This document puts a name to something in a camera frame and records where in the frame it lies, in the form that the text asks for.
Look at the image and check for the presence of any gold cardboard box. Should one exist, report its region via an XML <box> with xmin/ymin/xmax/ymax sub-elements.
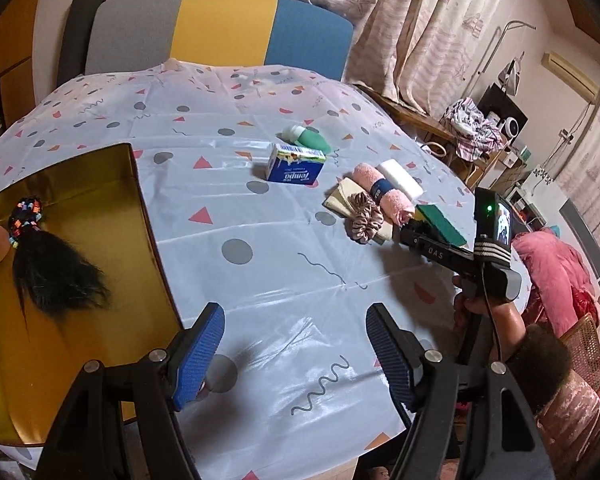
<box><xmin>0</xmin><ymin>142</ymin><xmax>183</xmax><ymax>447</ymax></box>

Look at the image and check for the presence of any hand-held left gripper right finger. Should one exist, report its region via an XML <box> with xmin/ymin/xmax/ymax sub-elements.
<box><xmin>366</xmin><ymin>302</ymin><xmax>556</xmax><ymax>480</ymax></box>

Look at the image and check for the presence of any grey yellow blue chair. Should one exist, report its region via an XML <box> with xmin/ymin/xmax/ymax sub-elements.
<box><xmin>55</xmin><ymin>0</ymin><xmax>355</xmax><ymax>91</ymax></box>

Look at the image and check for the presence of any beige folded cloth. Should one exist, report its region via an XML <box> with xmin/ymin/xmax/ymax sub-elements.
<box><xmin>322</xmin><ymin>176</ymin><xmax>396</xmax><ymax>247</ymax></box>

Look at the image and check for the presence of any patterned plastic tablecloth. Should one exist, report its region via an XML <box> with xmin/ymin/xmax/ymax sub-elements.
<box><xmin>0</xmin><ymin>59</ymin><xmax>533</xmax><ymax>480</ymax></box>

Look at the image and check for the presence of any green silicone travel bottle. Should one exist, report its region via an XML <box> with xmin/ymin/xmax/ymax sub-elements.
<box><xmin>281</xmin><ymin>125</ymin><xmax>331</xmax><ymax>153</ymax></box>

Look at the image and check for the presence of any pink rolled towel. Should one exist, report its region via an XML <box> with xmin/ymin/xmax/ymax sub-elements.
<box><xmin>352</xmin><ymin>162</ymin><xmax>415</xmax><ymax>225</ymax></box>

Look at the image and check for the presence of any person's right hand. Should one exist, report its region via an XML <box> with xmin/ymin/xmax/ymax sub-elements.
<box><xmin>452</xmin><ymin>285</ymin><xmax>529</xmax><ymax>363</ymax></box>

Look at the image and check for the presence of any blue tissue pack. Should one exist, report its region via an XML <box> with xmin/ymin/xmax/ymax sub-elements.
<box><xmin>266</xmin><ymin>142</ymin><xmax>328</xmax><ymax>185</ymax></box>

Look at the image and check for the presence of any garment steamer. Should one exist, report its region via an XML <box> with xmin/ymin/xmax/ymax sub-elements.
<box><xmin>477</xmin><ymin>20</ymin><xmax>537</xmax><ymax>97</ymax></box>

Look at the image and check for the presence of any pink quilt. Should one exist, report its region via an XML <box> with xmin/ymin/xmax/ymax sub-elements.
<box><xmin>511</xmin><ymin>226</ymin><xmax>600</xmax><ymax>401</ymax></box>

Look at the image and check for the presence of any leopard print scrunchie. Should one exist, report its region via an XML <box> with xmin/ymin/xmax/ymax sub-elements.
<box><xmin>344</xmin><ymin>191</ymin><xmax>386</xmax><ymax>245</ymax></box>

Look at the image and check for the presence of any wooden side table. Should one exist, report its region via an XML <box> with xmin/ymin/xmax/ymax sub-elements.
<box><xmin>357</xmin><ymin>84</ymin><xmax>486</xmax><ymax>183</ymax></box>

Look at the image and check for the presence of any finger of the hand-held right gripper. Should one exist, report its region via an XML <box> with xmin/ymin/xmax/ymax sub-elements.
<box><xmin>399</xmin><ymin>226</ymin><xmax>477</xmax><ymax>275</ymax></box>
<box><xmin>413</xmin><ymin>220</ymin><xmax>453</xmax><ymax>245</ymax></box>

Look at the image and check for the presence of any pale patterned curtain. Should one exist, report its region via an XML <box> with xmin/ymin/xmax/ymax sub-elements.
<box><xmin>555</xmin><ymin>67</ymin><xmax>600</xmax><ymax>271</ymax></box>

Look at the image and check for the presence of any black hairpiece with beaded tie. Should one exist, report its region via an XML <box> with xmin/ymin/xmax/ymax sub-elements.
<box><xmin>7</xmin><ymin>196</ymin><xmax>112</xmax><ymax>333</ymax></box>

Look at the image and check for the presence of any pile of checked clothes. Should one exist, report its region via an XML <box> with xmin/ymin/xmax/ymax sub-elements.
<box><xmin>440</xmin><ymin>97</ymin><xmax>507</xmax><ymax>162</ymax></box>

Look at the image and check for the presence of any green scouring sponge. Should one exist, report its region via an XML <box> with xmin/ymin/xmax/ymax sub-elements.
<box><xmin>414</xmin><ymin>203</ymin><xmax>469</xmax><ymax>248</ymax></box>

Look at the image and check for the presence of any white sponge block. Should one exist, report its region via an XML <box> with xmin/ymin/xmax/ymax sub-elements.
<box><xmin>377</xmin><ymin>158</ymin><xmax>425</xmax><ymax>200</ymax></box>

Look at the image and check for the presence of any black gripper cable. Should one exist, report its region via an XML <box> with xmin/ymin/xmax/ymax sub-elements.
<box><xmin>481</xmin><ymin>264</ymin><xmax>505</xmax><ymax>363</ymax></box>

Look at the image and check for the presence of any rattan chair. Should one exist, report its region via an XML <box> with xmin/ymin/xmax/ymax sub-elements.
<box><xmin>561</xmin><ymin>311</ymin><xmax>600</xmax><ymax>392</ymax></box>

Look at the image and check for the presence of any white storage shelf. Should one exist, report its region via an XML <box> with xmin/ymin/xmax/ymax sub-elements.
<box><xmin>507</xmin><ymin>167</ymin><xmax>573</xmax><ymax>233</ymax></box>

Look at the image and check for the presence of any pink patterned curtain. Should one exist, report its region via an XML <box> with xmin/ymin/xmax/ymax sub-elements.
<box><xmin>224</xmin><ymin>0</ymin><xmax>523</xmax><ymax>117</ymax></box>

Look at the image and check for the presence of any orange wooden cabinet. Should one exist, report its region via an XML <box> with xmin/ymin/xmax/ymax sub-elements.
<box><xmin>0</xmin><ymin>0</ymin><xmax>48</xmax><ymax>157</ymax></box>

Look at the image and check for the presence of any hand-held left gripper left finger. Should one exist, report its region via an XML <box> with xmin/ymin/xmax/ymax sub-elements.
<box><xmin>35</xmin><ymin>302</ymin><xmax>226</xmax><ymax>480</ymax></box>

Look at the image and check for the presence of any white air conditioner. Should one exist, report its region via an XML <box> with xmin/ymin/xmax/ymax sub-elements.
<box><xmin>540</xmin><ymin>51</ymin><xmax>600</xmax><ymax>104</ymax></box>

